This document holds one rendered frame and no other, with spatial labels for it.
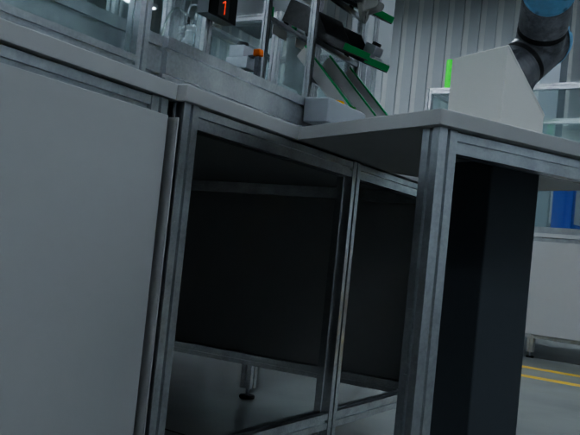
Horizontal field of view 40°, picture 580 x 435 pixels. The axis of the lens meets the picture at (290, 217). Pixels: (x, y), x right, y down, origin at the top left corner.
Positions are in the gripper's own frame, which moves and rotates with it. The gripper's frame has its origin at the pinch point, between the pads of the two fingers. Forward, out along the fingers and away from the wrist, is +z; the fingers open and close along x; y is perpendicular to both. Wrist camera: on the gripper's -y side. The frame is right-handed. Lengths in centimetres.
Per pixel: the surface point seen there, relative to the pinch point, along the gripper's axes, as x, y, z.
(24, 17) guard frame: -114, 2, 35
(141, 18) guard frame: -89, 2, 27
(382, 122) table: -52, 33, 38
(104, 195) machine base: -95, 5, 59
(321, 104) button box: -23.7, 3.6, 28.4
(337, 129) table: -45, 20, 38
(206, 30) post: -24.5, -33.0, 9.1
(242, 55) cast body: -28.6, -17.9, 17.3
